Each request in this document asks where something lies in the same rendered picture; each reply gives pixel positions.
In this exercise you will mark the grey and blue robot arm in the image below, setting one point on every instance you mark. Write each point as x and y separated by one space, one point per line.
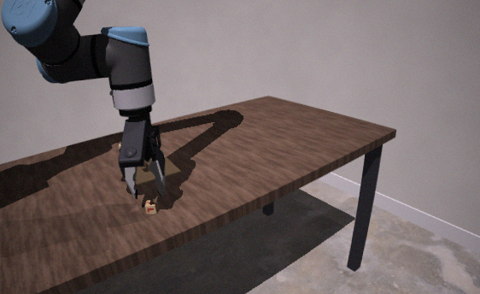
121 54

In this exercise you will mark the peach mat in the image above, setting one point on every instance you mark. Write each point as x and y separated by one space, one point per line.
144 175

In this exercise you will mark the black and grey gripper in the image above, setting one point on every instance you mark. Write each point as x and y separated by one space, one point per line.
157 166

